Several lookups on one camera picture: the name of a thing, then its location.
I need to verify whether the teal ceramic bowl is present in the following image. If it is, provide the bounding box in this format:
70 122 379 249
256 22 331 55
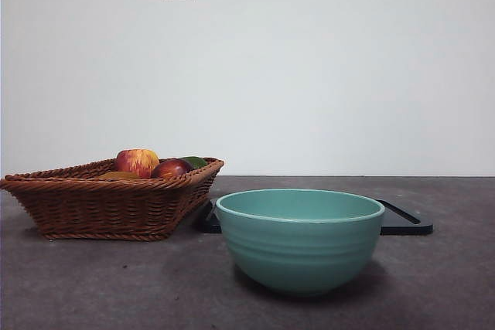
215 188 386 298

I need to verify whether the green fruit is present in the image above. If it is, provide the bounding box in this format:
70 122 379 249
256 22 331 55
181 155 209 170

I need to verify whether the dark red apple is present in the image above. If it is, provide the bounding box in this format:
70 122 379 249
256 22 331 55
150 158 194 179

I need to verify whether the red and yellow apple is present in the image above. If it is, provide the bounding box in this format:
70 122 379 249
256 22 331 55
114 148 160 179

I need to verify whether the brown wicker basket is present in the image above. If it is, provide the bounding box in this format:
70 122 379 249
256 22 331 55
0 156 225 241

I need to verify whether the dark teal rectangular tray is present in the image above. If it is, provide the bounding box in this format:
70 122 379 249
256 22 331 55
193 197 434 236

